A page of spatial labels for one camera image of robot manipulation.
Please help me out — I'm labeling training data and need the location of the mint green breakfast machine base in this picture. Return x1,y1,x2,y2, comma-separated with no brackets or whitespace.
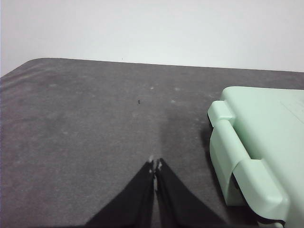
207,101,291,225

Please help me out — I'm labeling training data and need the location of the mint green grill cover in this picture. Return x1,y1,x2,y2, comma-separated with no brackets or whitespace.
220,85,304,228

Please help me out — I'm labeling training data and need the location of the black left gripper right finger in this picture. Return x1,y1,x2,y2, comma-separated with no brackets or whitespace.
155,158,228,228

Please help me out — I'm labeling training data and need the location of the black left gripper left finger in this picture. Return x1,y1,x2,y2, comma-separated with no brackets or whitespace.
85,160,155,228

